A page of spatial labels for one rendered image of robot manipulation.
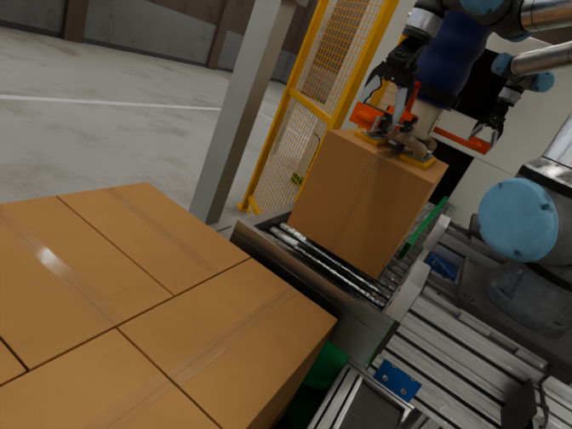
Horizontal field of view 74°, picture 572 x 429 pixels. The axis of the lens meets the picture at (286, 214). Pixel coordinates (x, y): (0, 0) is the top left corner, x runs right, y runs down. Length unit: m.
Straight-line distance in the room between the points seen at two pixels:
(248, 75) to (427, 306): 1.79
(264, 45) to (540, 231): 1.87
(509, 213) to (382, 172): 0.73
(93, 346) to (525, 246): 0.88
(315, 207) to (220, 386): 0.72
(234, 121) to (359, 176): 1.18
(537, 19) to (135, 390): 1.12
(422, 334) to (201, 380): 0.52
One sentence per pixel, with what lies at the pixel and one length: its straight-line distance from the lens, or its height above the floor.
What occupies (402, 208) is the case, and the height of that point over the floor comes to 0.96.
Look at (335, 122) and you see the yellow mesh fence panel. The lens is 2.10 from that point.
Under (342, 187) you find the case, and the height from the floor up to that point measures 0.92.
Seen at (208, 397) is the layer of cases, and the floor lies 0.54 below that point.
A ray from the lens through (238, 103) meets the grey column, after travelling 2.32.
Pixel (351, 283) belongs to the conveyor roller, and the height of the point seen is 0.54.
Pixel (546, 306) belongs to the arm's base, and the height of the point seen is 1.09.
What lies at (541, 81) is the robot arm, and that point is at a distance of 1.72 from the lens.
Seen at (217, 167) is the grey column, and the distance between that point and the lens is 2.43.
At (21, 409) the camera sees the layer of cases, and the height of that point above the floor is 0.54.
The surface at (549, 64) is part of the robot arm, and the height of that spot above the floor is 1.53.
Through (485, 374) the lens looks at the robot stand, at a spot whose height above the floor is 0.91.
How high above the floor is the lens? 1.30
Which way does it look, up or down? 24 degrees down
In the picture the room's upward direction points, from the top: 24 degrees clockwise
